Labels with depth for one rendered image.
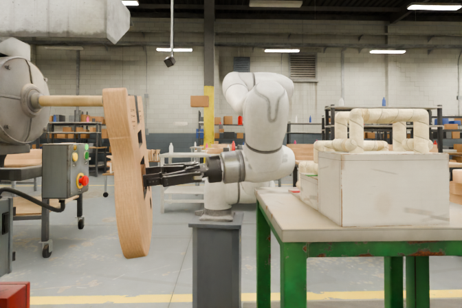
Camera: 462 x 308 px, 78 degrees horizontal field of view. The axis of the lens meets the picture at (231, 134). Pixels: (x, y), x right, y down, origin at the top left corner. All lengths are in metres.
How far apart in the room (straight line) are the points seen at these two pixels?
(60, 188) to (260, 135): 0.78
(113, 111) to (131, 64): 12.22
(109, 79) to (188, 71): 3.23
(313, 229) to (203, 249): 0.97
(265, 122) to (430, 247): 0.49
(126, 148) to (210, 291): 1.18
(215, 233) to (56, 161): 0.82
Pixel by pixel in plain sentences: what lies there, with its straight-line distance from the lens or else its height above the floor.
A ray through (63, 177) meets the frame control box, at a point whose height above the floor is 1.00.
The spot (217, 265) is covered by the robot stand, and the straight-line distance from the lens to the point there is 1.62.
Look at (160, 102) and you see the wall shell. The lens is 12.23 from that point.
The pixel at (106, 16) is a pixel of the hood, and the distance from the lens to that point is 0.82.
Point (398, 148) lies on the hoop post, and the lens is 0.91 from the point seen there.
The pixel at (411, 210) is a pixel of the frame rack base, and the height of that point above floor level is 0.97.
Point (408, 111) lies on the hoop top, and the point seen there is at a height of 1.20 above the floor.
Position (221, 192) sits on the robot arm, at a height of 0.85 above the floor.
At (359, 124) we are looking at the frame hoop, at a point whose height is 1.17.
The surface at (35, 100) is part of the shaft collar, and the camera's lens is 1.00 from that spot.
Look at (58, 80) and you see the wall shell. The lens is 13.85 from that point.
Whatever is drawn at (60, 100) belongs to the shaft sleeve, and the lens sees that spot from 0.97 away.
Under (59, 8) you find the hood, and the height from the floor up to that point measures 1.46.
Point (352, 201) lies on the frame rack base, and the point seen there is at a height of 0.99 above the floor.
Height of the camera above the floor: 1.14
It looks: 1 degrees up
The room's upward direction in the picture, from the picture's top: straight up
